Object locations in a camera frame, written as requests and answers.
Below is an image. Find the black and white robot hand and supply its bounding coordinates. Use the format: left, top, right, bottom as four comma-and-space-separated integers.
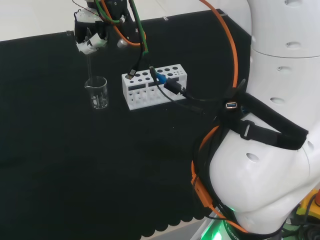
73, 0, 110, 55

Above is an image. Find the clear glass rod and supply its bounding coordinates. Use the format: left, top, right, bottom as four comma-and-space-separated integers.
86, 52, 94, 85

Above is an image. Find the white test tube rack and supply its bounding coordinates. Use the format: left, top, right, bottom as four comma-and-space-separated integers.
121, 63, 190, 111

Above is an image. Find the clear glass beaker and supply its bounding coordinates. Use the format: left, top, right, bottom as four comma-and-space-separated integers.
84, 76, 109, 110

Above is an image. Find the black bench cloth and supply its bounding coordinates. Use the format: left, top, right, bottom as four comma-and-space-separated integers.
0, 8, 252, 240

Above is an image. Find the yellow stop button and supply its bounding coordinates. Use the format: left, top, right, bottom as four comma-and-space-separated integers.
296, 189, 320, 223

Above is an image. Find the green cable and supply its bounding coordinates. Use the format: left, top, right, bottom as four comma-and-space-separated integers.
94, 0, 150, 55

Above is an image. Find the black cable with USB plug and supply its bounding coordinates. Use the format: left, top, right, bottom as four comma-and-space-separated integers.
126, 51, 151, 81

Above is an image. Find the black cable with blue connector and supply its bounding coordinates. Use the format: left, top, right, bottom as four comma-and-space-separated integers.
148, 65, 226, 116

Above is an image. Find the orange cable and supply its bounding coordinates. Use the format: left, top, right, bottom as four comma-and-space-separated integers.
101, 0, 250, 235

